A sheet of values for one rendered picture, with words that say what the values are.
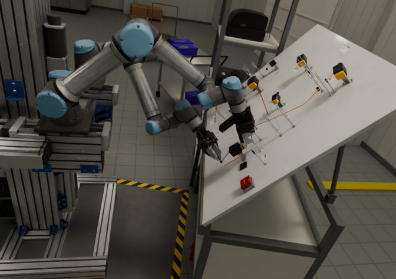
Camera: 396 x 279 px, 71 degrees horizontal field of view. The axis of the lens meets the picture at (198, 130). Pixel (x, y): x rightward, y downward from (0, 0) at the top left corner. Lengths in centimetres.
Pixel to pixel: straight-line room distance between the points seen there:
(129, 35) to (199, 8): 1039
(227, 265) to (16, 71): 139
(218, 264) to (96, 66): 112
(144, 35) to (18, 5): 61
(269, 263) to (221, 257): 24
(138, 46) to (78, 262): 140
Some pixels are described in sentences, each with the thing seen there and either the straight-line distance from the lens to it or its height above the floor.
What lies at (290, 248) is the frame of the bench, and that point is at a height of 80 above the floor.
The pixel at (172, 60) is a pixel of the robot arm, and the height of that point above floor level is 152.
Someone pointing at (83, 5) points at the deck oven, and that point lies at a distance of 988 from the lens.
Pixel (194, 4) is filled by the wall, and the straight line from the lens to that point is 1136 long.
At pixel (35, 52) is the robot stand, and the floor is 142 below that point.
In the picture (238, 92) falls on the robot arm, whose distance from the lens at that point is 120.
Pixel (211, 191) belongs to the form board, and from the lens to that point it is 146.
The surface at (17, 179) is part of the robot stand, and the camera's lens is 193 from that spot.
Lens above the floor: 188
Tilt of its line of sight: 30 degrees down
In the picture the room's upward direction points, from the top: 11 degrees clockwise
